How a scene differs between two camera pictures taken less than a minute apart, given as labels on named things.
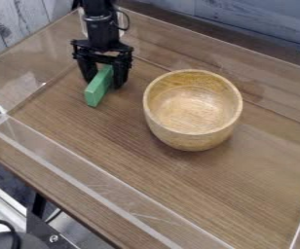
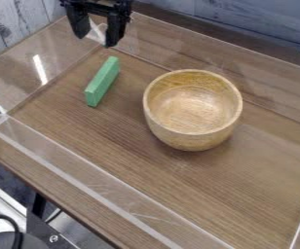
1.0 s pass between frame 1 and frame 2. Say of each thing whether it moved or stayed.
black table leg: stayed
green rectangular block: stayed
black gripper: moved
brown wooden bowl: stayed
